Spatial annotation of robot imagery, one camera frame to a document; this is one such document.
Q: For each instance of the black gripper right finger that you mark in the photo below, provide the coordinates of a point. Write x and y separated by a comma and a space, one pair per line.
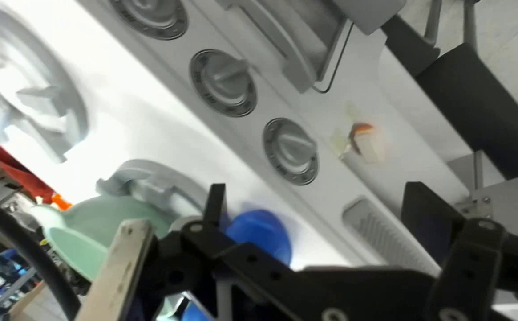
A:
472, 261

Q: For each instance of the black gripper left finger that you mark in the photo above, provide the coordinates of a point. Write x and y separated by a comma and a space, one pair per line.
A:
175, 268

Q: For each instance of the small white compartment door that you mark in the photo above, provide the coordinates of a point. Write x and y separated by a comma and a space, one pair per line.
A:
508, 202

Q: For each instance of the blue plastic cup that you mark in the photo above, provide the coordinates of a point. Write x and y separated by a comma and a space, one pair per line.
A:
259, 233

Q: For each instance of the mint green toy pot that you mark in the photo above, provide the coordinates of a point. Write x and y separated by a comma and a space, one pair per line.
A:
104, 220

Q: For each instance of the white toy kitchen unit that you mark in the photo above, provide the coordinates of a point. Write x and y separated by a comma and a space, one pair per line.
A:
152, 118

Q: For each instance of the grey vent grille panel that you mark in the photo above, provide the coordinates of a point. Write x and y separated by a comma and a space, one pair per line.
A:
392, 238

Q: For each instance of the beige masking tape piece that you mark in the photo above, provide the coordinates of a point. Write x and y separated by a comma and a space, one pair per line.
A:
362, 143

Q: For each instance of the grey stove knob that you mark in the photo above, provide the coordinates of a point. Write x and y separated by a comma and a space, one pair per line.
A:
148, 15
223, 83
291, 152

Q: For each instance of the red orange plastic object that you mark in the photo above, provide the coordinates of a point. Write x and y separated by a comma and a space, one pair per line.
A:
27, 176

